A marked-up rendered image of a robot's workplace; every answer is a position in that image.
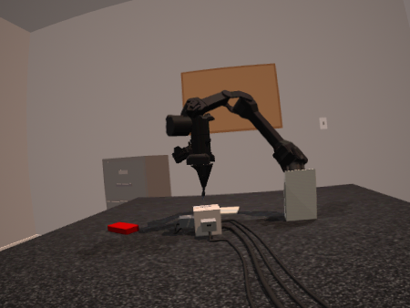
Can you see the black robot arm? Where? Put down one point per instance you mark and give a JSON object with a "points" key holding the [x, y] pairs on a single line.
{"points": [[192, 121]]}

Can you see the flat red block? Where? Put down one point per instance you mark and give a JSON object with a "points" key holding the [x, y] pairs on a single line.
{"points": [[122, 227]]}

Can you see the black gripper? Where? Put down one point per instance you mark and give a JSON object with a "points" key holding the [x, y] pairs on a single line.
{"points": [[201, 158]]}

